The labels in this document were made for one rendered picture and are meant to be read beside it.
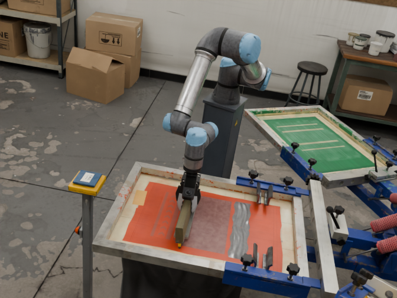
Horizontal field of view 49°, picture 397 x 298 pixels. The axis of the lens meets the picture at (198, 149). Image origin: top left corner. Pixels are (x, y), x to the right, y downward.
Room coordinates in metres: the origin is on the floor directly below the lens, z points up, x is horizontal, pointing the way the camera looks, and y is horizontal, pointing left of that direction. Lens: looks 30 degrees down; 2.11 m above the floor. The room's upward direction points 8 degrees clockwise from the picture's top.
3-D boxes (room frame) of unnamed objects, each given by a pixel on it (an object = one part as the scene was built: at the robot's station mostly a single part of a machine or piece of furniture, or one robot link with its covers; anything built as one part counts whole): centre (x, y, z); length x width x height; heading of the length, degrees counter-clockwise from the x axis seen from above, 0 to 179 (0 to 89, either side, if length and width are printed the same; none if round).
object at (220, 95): (2.14, -0.10, 1.25); 0.15 x 0.15 x 0.10
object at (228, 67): (2.14, -0.11, 1.37); 0.13 x 0.12 x 0.14; 70
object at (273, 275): (1.12, -0.30, 0.97); 0.30 x 0.05 x 0.07; 86
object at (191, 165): (1.44, 0.02, 1.22); 0.08 x 0.08 x 0.05
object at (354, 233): (1.37, -0.65, 1.02); 0.17 x 0.06 x 0.05; 86
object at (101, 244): (1.42, -0.08, 0.97); 0.79 x 0.58 x 0.04; 86
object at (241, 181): (1.68, -0.34, 0.97); 0.30 x 0.05 x 0.07; 86
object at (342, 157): (2.15, -0.74, 1.05); 1.08 x 0.61 x 0.23; 26
